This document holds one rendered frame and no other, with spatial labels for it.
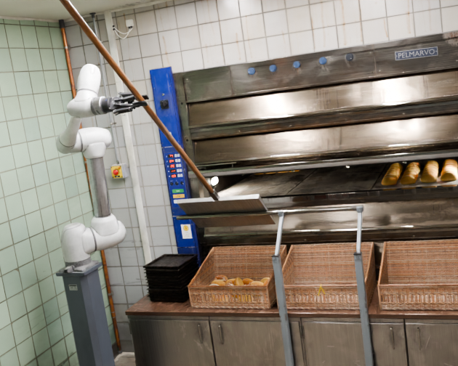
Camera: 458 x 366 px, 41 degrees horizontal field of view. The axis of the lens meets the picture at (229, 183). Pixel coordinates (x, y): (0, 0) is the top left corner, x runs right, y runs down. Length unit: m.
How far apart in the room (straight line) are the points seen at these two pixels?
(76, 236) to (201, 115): 1.20
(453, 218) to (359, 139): 0.75
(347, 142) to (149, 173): 1.46
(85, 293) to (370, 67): 2.22
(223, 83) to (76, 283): 1.62
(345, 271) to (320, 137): 0.89
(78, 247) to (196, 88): 1.36
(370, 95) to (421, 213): 0.80
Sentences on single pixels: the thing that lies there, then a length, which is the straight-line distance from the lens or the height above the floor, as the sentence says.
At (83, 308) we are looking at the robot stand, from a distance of 3.86.
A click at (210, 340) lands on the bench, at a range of 4.03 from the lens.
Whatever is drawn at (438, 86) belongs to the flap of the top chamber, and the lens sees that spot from 3.89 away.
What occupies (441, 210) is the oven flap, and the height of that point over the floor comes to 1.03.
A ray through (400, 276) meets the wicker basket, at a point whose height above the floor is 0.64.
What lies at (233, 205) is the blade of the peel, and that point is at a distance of 3.80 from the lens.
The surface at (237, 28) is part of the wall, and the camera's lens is 4.12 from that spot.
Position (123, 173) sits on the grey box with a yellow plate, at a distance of 4.51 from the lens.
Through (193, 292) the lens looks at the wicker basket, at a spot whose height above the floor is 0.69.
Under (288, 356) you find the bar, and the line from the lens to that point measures 3.83.
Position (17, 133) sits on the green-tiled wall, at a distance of 4.18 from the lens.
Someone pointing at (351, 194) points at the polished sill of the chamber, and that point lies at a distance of 4.03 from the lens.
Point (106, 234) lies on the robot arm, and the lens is 3.81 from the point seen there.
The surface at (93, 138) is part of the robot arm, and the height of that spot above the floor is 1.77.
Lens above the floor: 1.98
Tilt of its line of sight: 9 degrees down
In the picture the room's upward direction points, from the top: 8 degrees counter-clockwise
